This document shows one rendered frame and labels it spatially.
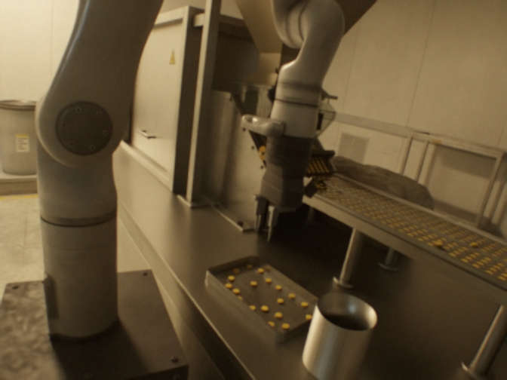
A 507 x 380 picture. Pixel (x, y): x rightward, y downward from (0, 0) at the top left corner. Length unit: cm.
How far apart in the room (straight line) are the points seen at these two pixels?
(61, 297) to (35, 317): 10
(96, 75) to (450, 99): 451
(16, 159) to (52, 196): 298
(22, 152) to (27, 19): 154
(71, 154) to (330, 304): 38
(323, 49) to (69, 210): 39
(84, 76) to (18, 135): 299
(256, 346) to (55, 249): 30
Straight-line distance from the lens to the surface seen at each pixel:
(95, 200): 41
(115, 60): 37
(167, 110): 117
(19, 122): 332
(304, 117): 51
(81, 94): 37
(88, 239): 42
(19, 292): 63
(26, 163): 339
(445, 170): 466
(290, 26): 53
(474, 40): 475
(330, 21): 51
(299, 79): 51
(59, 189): 43
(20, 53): 426
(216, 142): 98
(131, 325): 53
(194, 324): 61
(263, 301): 59
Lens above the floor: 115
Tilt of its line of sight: 17 degrees down
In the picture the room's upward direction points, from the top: 9 degrees clockwise
